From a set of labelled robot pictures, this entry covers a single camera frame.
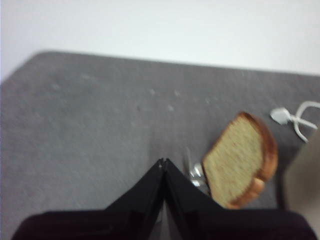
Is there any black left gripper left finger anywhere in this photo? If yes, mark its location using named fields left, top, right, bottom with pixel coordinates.
left=11, top=157, right=165, bottom=240

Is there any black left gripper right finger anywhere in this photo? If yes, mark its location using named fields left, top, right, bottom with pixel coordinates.
left=164, top=157, right=319, bottom=240

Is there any toasted bread slice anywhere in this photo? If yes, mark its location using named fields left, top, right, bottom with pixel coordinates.
left=201, top=111, right=279, bottom=210

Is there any silver metal bread rack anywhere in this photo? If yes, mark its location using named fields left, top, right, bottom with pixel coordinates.
left=183, top=147, right=211, bottom=196

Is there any cream toaster with chrome top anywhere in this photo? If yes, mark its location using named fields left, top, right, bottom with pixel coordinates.
left=284, top=134, right=320, bottom=213

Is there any white power cable with plug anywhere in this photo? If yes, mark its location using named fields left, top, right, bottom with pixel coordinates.
left=269, top=100, right=320, bottom=144

